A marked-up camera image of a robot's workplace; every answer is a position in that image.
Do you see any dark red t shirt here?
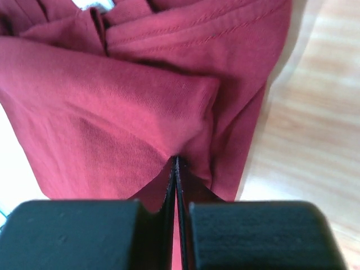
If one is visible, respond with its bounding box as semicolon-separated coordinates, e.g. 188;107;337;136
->
0;0;293;203

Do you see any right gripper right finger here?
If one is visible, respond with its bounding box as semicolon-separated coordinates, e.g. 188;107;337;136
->
174;157;346;269

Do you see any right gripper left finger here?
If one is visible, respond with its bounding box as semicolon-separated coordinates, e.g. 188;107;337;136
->
1;158;176;269

